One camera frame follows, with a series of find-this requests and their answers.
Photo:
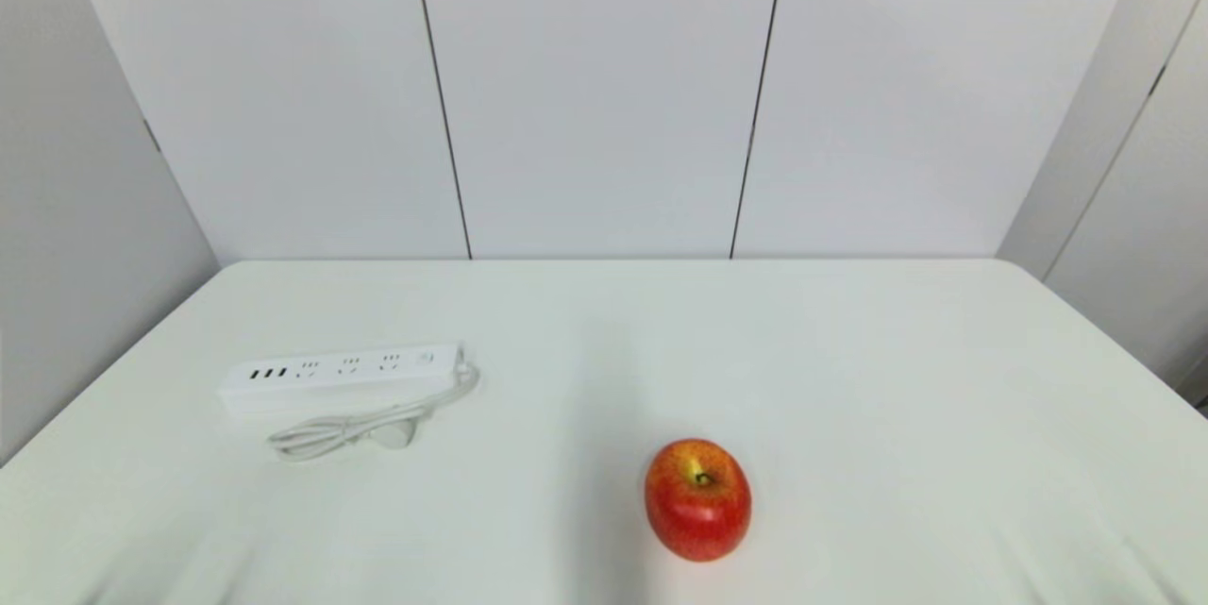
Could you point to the red yellow apple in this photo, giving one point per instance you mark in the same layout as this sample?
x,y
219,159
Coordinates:
x,y
698,511

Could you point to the white power strip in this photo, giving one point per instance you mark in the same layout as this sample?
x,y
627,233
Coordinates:
x,y
340,377

